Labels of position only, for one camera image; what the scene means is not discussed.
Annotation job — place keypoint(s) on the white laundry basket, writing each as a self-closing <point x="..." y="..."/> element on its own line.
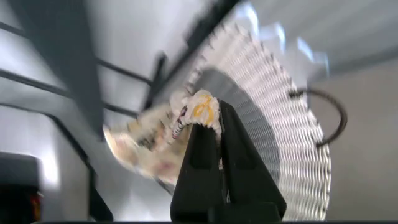
<point x="280" y="109"/>

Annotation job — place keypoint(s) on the cream printed garment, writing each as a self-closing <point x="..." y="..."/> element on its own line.
<point x="149" y="149"/>

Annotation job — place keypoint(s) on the dark grey shirt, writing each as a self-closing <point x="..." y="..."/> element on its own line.
<point x="68" y="62"/>

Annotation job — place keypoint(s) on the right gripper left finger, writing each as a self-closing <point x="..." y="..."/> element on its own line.
<point x="199" y="180"/>

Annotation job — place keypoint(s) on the white curtain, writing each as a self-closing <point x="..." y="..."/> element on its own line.
<point x="342" y="25"/>

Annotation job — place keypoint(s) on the black clothes rack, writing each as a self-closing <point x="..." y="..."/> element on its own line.
<point x="124" y="72"/>

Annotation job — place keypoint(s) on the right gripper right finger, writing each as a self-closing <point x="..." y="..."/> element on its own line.
<point x="248" y="180"/>

